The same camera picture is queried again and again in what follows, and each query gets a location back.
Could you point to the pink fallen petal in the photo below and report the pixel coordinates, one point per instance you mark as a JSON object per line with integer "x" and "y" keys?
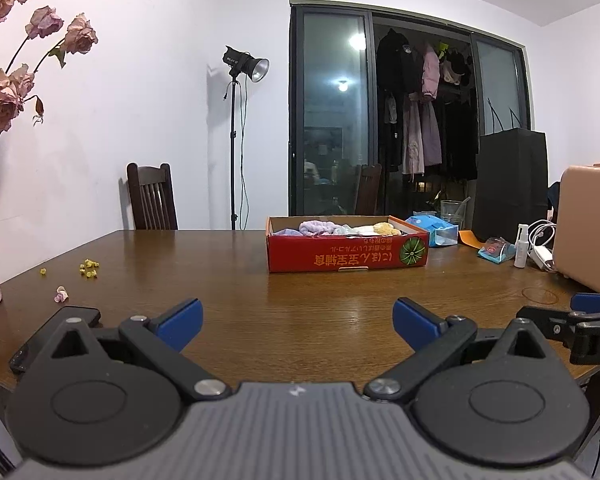
{"x": 61, "y": 294}

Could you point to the dark hanging clothes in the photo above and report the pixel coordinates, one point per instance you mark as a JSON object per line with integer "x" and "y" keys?
{"x": 460, "y": 125}

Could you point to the white spray bottle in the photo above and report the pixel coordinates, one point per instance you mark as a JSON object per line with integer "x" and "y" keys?
{"x": 521, "y": 252}

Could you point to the white yellow plush sheep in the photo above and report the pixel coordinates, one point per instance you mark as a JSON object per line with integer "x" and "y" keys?
{"x": 387, "y": 229}

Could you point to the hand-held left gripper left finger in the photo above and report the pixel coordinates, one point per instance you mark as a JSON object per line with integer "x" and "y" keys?
{"x": 182, "y": 322}

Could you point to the orange card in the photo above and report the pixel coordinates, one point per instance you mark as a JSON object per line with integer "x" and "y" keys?
{"x": 470, "y": 240}

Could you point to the yellow green hanging item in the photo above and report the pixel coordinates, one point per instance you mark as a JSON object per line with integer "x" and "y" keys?
{"x": 442, "y": 50}

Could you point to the blue pink plastic packet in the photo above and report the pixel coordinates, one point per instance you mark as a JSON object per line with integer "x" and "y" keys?
{"x": 495, "y": 250}

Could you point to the mauve hanging dress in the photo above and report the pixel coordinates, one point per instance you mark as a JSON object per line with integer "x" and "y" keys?
{"x": 422, "y": 135}

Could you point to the dark wooden chair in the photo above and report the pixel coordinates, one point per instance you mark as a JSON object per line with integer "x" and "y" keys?
{"x": 152, "y": 200}
{"x": 369, "y": 187}

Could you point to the blue tissue pack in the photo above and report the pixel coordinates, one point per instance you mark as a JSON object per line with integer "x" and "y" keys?
{"x": 430, "y": 225}

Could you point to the red cardboard box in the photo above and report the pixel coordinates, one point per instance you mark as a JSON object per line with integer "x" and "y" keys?
{"x": 330, "y": 257}

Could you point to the black framed sliding glass door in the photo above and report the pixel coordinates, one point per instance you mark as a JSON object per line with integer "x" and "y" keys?
{"x": 330, "y": 110}

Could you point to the clear glass cup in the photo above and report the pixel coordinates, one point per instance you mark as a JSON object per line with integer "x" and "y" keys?
{"x": 450, "y": 215}

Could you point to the black phone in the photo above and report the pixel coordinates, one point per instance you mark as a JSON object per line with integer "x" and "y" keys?
{"x": 22, "y": 359}

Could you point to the studio light on stand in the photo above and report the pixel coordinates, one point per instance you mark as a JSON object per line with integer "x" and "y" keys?
{"x": 237, "y": 62}

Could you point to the pink hanging jacket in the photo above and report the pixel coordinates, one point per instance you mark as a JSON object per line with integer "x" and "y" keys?
{"x": 431, "y": 72}

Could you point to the cluster of yellow petals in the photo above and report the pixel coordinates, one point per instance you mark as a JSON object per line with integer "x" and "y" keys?
{"x": 89, "y": 268}

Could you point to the tan hard case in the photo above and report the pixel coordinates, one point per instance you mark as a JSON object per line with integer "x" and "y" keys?
{"x": 587, "y": 225}

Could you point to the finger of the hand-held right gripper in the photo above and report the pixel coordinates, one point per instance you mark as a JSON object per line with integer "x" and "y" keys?
{"x": 597, "y": 303}
{"x": 545, "y": 322}

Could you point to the dried pink rose bouquet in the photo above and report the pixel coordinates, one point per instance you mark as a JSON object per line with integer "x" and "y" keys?
{"x": 2, "y": 105}

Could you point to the black hanging coat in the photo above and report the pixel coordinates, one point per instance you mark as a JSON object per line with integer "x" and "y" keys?
{"x": 397, "y": 65}

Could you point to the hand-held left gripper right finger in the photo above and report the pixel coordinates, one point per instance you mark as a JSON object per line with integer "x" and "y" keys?
{"x": 415, "y": 322}

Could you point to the purple satin cloth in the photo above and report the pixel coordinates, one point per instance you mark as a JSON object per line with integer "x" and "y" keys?
{"x": 317, "y": 227}

